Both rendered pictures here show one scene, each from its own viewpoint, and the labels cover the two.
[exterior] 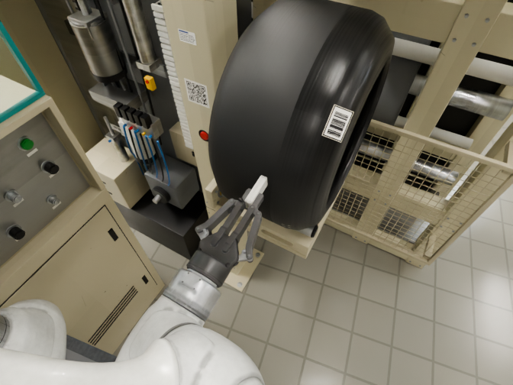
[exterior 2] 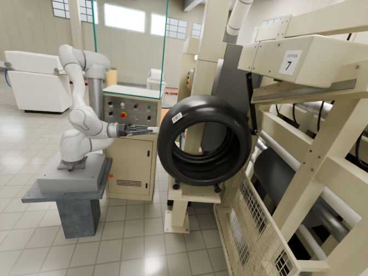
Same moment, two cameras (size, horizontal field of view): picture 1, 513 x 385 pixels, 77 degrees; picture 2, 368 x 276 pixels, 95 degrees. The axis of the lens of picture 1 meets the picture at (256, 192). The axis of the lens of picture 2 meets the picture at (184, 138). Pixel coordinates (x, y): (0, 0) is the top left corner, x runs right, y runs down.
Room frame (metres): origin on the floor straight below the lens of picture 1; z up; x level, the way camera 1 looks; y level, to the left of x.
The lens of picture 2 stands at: (0.01, -0.86, 1.67)
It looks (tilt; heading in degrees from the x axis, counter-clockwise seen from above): 26 degrees down; 54
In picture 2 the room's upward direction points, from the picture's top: 9 degrees clockwise
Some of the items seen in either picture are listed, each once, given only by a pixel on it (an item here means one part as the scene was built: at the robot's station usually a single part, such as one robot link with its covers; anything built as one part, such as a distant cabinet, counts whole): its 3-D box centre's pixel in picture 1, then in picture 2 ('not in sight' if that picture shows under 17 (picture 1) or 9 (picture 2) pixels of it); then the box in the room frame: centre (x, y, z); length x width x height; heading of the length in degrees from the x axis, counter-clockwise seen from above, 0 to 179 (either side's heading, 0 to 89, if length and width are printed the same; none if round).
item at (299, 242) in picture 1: (264, 219); (174, 177); (0.59, -0.03, 0.84); 0.36 x 0.09 x 0.06; 61
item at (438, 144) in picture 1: (359, 185); (237, 224); (0.89, -0.46, 0.65); 0.90 x 0.02 x 0.70; 61
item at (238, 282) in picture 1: (233, 261); (177, 220); (0.82, 0.13, 0.01); 0.27 x 0.27 x 0.02; 61
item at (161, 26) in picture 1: (182, 87); not in sight; (0.84, 0.22, 1.19); 0.05 x 0.04 x 0.48; 151
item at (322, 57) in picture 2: not in sight; (285, 62); (0.91, -0.35, 1.71); 0.61 x 0.25 x 0.15; 61
